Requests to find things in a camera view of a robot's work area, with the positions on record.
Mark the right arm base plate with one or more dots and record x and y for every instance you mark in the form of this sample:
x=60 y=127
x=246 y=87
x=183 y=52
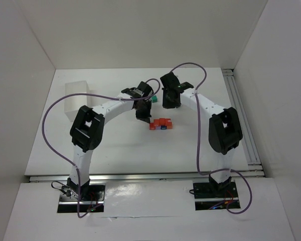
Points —
x=206 y=199

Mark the white plastic bin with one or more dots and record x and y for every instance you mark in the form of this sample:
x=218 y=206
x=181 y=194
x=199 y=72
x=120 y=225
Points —
x=73 y=103

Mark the aluminium rail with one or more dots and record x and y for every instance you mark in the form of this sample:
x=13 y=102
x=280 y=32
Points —
x=248 y=143
x=128 y=177

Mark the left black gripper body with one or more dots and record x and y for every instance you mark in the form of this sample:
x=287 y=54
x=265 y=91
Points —
x=143 y=110

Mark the aluminium rail front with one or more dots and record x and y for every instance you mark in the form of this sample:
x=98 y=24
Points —
x=128 y=177

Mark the aluminium rail right side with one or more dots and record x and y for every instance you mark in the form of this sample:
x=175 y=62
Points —
x=248 y=143

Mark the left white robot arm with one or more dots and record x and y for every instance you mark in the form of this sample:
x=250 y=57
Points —
x=87 y=129

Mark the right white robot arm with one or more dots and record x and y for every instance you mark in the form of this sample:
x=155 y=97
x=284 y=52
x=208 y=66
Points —
x=218 y=125

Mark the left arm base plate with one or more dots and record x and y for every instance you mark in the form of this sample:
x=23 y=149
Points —
x=92 y=201

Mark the teal wood block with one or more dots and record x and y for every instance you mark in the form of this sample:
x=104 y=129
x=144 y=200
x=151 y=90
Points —
x=154 y=99

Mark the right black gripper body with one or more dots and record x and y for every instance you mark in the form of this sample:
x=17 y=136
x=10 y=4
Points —
x=170 y=98

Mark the red wood block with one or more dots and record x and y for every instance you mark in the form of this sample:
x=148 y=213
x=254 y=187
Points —
x=168 y=122
x=152 y=126

